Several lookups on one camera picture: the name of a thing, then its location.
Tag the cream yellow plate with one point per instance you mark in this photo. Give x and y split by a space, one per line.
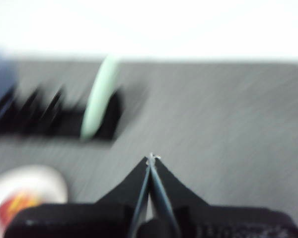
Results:
39 178

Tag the green plate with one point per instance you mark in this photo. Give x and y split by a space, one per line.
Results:
100 99

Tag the black plate rack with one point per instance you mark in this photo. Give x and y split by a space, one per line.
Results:
62 124

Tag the red yellow apple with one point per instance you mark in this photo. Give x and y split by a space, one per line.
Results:
8 210

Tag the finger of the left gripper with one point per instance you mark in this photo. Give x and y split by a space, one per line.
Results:
89 220
213 223

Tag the blue plate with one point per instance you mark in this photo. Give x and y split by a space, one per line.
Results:
1 77

